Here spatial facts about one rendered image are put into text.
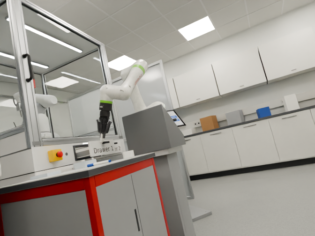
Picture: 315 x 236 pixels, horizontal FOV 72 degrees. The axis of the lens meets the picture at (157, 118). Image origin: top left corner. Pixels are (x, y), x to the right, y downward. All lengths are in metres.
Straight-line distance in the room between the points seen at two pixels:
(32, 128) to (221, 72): 3.90
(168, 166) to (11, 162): 1.02
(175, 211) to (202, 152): 2.79
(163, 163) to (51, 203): 0.87
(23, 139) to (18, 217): 0.51
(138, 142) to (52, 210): 0.86
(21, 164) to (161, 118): 0.93
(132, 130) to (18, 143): 0.75
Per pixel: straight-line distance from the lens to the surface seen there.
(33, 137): 1.51
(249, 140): 4.23
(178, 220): 1.72
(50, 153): 1.53
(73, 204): 0.96
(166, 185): 1.67
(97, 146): 1.66
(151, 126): 1.62
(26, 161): 1.53
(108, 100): 1.63
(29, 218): 1.16
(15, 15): 1.82
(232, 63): 4.75
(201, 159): 4.42
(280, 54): 4.74
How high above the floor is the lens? 0.78
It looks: 8 degrees up
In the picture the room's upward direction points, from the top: 13 degrees counter-clockwise
